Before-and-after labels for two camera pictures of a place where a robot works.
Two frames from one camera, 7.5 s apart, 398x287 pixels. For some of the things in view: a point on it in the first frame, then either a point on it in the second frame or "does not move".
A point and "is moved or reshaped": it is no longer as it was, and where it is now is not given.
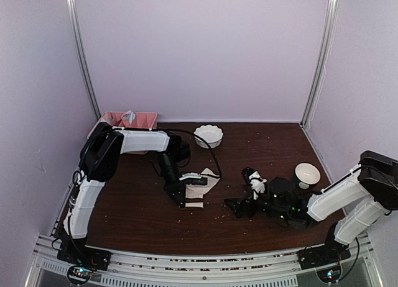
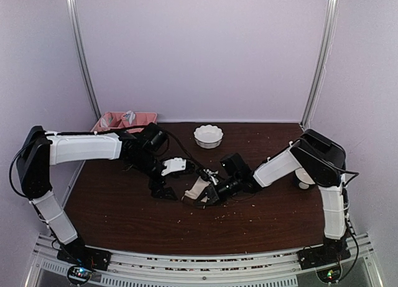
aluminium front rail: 359,269 does not move
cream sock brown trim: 194,193 is moved or reshaped
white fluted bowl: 212,135 does not move
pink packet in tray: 108,117 does not move
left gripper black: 176,187 -> 161,192
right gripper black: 239,204 -> 212,195
